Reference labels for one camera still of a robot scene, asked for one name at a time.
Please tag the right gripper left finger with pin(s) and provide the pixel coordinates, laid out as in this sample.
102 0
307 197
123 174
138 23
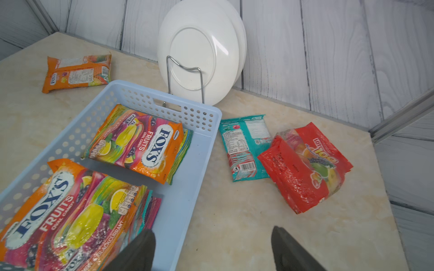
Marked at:
137 256

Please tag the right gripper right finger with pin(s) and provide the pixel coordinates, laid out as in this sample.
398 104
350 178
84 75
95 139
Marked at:
289 255

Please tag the teal Fox's candy bag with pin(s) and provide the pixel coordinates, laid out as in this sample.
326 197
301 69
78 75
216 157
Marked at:
143 220

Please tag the red candy bag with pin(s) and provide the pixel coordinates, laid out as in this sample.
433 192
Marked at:
306 167

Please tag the light blue plastic basket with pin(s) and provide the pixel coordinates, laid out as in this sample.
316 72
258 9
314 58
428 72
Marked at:
178 199

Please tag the green yellow Fox's candy bag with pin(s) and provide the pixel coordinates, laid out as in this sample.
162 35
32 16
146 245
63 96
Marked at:
187 139

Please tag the orange Fox's candy bag back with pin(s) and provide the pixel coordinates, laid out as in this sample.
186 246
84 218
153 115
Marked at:
69 73

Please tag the white plates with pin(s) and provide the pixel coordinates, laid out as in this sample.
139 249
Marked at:
205 34

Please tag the metal wire plate rack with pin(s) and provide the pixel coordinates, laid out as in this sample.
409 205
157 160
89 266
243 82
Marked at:
186 83

